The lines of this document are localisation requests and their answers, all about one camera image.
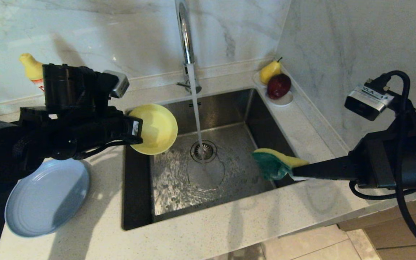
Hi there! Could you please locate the yellow plastic bowl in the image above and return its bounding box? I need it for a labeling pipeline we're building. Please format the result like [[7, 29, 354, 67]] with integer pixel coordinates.
[[128, 104, 178, 156]]

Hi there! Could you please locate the yellow sponge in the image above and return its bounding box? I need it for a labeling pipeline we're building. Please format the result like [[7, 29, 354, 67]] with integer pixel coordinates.
[[252, 148, 310, 181]]

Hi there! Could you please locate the chrome faucet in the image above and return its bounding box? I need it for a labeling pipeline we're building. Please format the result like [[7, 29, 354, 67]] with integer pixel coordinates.
[[177, 0, 202, 95]]

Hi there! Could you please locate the blue-grey plate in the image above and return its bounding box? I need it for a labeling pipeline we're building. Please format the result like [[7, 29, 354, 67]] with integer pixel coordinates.
[[4, 158, 90, 238]]

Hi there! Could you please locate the white orange dish soap bottle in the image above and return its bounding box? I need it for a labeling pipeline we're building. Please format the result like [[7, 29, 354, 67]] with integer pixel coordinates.
[[19, 53, 45, 91]]

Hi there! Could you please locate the stainless steel sink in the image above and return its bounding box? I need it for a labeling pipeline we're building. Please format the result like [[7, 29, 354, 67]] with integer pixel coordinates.
[[122, 88, 309, 230]]

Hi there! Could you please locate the round metal sink drain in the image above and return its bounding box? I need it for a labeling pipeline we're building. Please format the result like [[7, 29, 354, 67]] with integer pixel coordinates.
[[190, 140, 217, 164]]

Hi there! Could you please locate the running water stream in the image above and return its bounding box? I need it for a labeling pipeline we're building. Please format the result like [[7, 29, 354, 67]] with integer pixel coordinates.
[[187, 64, 205, 162]]

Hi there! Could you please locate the small white dish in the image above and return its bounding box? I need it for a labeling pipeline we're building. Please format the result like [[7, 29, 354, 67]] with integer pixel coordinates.
[[253, 71, 295, 107]]

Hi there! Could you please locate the wooden cabinet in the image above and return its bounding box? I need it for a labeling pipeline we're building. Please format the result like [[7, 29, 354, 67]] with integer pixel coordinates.
[[338, 191, 416, 260]]

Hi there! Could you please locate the dark red apple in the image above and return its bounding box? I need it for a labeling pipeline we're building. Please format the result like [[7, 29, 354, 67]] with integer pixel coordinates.
[[266, 73, 292, 100]]

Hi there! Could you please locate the yellow pear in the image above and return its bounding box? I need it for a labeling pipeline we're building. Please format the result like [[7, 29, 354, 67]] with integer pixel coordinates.
[[259, 57, 282, 85]]

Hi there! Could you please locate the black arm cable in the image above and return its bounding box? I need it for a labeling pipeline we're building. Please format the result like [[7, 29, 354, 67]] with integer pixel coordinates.
[[349, 70, 416, 259]]

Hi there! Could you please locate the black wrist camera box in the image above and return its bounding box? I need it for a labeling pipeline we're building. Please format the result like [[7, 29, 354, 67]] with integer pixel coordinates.
[[103, 70, 130, 99]]

